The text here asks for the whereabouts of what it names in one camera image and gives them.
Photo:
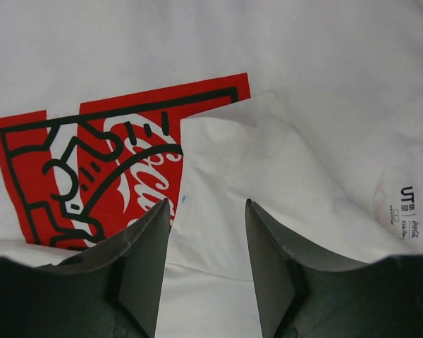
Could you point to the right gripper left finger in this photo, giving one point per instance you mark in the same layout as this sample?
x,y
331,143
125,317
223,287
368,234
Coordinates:
x,y
112,289

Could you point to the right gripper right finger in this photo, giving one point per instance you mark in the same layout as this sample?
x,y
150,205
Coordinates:
x,y
305,290

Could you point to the white Coca-Cola t-shirt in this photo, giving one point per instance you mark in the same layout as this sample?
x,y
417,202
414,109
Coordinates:
x,y
311,109

